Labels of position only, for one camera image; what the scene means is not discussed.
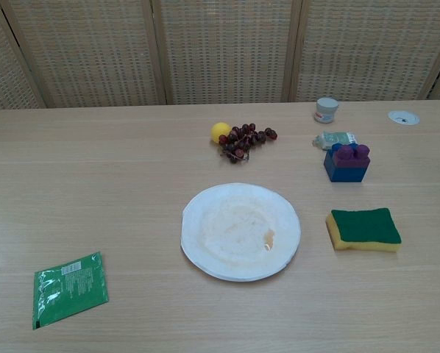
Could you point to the white round plate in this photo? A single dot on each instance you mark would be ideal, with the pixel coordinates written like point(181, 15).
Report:
point(238, 235)

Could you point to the yellow green sponge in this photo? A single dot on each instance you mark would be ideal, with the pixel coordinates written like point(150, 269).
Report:
point(367, 228)

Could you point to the bunch of red grapes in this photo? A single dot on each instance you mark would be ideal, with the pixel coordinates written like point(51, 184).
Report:
point(242, 141)

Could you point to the yellow lemon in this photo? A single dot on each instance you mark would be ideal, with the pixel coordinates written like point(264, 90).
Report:
point(220, 131)

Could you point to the crumpled green white packet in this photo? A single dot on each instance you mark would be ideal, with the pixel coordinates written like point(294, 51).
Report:
point(336, 139)

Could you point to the small white jar grey lid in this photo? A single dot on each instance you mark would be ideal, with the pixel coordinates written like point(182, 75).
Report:
point(326, 110)

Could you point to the woven rattan folding screen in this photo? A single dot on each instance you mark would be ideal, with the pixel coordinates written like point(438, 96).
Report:
point(220, 51)

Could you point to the blue and purple toy block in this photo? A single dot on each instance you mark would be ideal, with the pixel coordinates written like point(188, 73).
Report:
point(347, 165)

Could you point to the green foil sachet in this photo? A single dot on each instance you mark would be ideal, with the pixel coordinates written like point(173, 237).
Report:
point(71, 290)

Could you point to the round silver table grommet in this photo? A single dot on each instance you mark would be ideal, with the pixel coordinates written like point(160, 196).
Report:
point(403, 117)

